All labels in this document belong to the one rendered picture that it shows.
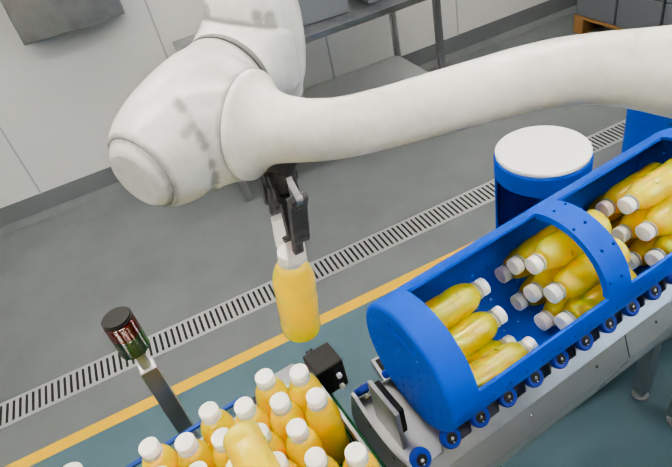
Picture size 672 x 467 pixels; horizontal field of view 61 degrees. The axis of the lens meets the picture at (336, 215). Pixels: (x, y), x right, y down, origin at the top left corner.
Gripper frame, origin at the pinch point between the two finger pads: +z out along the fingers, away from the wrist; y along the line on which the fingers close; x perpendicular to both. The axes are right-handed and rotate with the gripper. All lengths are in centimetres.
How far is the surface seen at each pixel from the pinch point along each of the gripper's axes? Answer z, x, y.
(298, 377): 39.5, 2.5, 0.3
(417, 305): 23.4, -20.5, -6.6
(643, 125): 56, -144, 35
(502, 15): 162, -318, 286
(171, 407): 59, 28, 19
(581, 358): 50, -55, -21
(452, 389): 29.2, -18.2, -21.2
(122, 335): 31.9, 30.3, 22.4
